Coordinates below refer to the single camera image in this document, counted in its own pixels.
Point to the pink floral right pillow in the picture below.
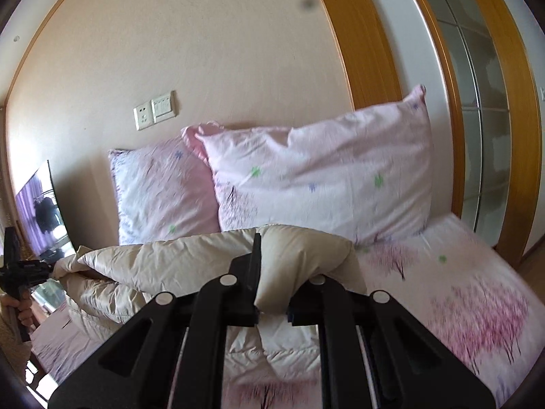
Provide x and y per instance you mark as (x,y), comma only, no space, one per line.
(365,176)

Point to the beige fleece sweater sleeve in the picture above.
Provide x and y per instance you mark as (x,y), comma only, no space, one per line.
(16,352)

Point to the wooden framed glass door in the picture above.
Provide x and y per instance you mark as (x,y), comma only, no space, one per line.
(495,119)

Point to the pink floral pillow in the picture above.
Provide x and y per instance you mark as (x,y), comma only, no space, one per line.
(162,192)
(365,176)

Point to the cream quilted down jacket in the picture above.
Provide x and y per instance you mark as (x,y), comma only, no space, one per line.
(107,287)

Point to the person's left hand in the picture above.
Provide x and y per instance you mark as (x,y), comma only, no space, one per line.
(22,307)

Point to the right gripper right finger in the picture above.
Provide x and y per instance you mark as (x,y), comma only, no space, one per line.
(375,354)

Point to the pink floral bed sheet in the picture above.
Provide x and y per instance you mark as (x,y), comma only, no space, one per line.
(461,291)

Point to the pink floral left pillow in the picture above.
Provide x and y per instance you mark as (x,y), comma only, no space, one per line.
(162,192)

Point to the television screen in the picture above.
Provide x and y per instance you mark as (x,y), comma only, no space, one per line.
(41,219)

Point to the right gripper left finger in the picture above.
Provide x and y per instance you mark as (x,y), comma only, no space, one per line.
(171,354)

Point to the white wall switch socket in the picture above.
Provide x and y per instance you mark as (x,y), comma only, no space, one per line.
(154,111)

